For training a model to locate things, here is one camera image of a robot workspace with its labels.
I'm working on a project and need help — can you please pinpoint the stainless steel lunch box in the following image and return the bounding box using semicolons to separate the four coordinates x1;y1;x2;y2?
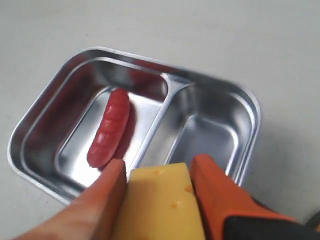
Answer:
7;47;261;203

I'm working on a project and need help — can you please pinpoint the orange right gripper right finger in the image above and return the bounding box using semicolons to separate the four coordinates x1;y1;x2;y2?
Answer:
190;154;301;240

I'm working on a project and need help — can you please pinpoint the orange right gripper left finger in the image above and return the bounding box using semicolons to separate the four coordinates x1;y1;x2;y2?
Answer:
17;159;127;240

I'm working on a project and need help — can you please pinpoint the red sausage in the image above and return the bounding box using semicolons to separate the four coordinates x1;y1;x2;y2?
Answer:
86;88;130;168

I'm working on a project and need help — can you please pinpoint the yellow cheese wedge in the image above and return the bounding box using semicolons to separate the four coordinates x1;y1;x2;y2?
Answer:
111;162;206;240

